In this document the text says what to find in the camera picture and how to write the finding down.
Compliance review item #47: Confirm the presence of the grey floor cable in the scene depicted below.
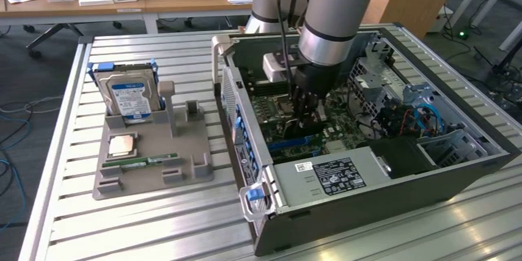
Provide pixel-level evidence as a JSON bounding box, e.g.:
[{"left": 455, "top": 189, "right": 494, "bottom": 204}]
[{"left": 0, "top": 94, "right": 64, "bottom": 115}]

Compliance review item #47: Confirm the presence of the hard disk with blue caddy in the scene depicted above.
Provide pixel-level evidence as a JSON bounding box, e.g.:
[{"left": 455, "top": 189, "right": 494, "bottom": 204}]
[{"left": 86, "top": 59, "right": 162, "bottom": 124}]

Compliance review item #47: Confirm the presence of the grey printed parts rack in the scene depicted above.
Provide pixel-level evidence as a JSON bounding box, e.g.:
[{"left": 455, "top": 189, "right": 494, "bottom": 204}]
[{"left": 92, "top": 80, "right": 216, "bottom": 201}]

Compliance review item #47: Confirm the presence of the green Dell motherboard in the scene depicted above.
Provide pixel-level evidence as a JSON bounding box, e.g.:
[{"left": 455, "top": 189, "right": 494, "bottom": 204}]
[{"left": 244, "top": 83, "right": 372, "bottom": 164}]

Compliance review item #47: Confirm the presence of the green RAM stick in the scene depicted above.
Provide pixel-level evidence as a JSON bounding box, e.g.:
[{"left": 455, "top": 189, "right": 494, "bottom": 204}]
[{"left": 101, "top": 152, "right": 178, "bottom": 169}]

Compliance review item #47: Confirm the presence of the small silver disk bay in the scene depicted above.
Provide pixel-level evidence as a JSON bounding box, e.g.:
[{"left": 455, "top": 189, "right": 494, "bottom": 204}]
[{"left": 415, "top": 129, "right": 490, "bottom": 167}]

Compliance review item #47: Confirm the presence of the black silver PC case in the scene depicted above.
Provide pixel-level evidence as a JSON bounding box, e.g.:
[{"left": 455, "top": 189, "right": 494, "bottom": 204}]
[{"left": 210, "top": 22, "right": 510, "bottom": 257}]

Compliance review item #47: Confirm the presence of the black camera cable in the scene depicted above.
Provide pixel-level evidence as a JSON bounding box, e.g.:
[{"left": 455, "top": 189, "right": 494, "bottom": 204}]
[{"left": 276, "top": 0, "right": 296, "bottom": 90}]

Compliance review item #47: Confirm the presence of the blue data wire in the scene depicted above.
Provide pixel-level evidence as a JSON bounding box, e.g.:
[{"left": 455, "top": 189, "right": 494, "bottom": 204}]
[{"left": 407, "top": 101, "right": 445, "bottom": 137}]

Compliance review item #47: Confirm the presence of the blue floor cable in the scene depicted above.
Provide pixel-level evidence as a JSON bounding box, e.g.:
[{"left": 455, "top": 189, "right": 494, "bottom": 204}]
[{"left": 0, "top": 117, "right": 32, "bottom": 230}]

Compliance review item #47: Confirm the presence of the white table frame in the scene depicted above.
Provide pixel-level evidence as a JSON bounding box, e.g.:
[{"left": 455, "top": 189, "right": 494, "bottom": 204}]
[{"left": 445, "top": 0, "right": 522, "bottom": 51}]

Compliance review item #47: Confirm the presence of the white box red button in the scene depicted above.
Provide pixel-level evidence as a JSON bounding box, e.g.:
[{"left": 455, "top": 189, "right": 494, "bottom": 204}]
[{"left": 425, "top": 4, "right": 453, "bottom": 34}]

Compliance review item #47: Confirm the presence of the CPU socket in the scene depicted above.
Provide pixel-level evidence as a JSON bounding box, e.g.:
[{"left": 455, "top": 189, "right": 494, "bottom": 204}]
[{"left": 273, "top": 94, "right": 300, "bottom": 118}]

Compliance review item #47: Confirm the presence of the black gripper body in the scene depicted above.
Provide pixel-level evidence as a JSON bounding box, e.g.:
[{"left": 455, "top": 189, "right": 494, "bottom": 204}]
[{"left": 291, "top": 64, "right": 340, "bottom": 98}]

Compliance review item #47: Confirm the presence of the grey power supply unit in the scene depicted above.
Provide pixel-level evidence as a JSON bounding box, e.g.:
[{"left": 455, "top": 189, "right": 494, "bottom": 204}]
[{"left": 271, "top": 146, "right": 392, "bottom": 207}]

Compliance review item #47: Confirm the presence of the silver CPU chip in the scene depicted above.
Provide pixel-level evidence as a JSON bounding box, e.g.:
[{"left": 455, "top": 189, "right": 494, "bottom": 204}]
[{"left": 108, "top": 134, "right": 136, "bottom": 156}]

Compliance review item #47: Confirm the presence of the black plastic duct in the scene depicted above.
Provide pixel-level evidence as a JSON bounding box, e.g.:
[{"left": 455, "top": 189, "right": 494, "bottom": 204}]
[{"left": 371, "top": 138, "right": 440, "bottom": 180}]

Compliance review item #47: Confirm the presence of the blue expansion slot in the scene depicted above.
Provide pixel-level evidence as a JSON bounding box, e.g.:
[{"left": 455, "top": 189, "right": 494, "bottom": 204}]
[{"left": 267, "top": 137, "right": 309, "bottom": 152}]

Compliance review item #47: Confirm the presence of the grey wrist camera housing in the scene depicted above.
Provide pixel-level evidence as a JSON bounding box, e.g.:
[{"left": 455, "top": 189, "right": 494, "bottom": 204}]
[{"left": 263, "top": 52, "right": 303, "bottom": 83}]

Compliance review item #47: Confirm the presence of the perforated metal disk bay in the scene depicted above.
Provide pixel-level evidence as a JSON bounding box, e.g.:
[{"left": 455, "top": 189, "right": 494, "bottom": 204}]
[{"left": 352, "top": 56, "right": 412, "bottom": 112}]

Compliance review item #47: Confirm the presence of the black cable with connectors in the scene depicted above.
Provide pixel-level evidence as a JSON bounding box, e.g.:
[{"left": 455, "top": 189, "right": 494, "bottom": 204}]
[{"left": 353, "top": 106, "right": 412, "bottom": 139}]

